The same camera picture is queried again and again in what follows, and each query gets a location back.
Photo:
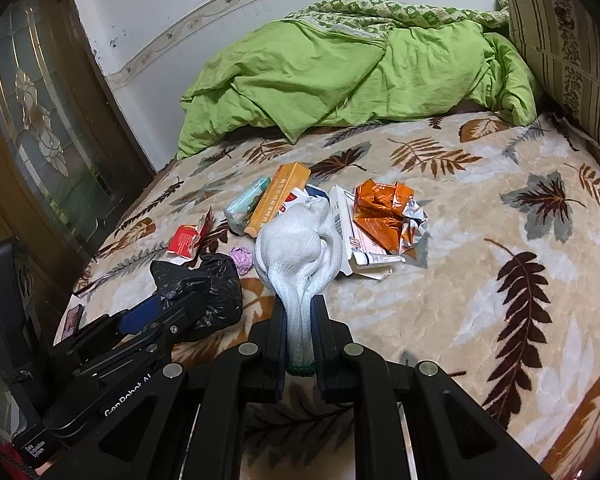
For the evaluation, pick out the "wooden door with glass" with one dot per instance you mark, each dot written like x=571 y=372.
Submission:
x=45 y=110

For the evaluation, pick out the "white bottle with red label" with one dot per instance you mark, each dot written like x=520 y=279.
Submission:
x=296 y=199

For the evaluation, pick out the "red small packet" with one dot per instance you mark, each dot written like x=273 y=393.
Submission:
x=182 y=240

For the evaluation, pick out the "green quilt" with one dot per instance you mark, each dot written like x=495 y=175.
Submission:
x=330 y=70

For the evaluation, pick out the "white cardboard box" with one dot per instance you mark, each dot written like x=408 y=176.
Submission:
x=341 y=210

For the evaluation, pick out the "striped beige pillow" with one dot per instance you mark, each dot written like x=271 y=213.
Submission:
x=565 y=50

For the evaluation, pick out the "purple paper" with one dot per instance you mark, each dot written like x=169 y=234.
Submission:
x=241 y=260

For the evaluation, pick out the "white ointment tube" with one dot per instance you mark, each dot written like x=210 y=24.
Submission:
x=380 y=259

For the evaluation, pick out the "blue white packet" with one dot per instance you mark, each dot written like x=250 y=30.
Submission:
x=317 y=192

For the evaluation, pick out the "white knitted glove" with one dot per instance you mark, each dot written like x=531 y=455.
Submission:
x=290 y=250

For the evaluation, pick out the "black plastic bag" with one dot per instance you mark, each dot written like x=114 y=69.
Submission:
x=215 y=280

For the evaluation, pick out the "orange cardboard box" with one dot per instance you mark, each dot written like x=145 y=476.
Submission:
x=275 y=200

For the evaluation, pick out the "teal tissue pack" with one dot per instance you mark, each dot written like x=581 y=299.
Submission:
x=242 y=205

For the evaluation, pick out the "leaf printed blanket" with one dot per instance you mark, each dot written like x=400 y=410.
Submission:
x=480 y=285

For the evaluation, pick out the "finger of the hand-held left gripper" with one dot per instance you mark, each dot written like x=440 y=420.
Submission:
x=175 y=327
x=137 y=315

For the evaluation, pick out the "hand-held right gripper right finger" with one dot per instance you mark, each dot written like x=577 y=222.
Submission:
x=319 y=332

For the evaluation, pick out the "orange foil wrapper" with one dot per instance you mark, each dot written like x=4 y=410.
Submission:
x=380 y=210

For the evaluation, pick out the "pink small card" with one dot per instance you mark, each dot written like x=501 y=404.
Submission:
x=73 y=321

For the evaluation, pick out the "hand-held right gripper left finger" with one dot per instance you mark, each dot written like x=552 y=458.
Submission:
x=280 y=330

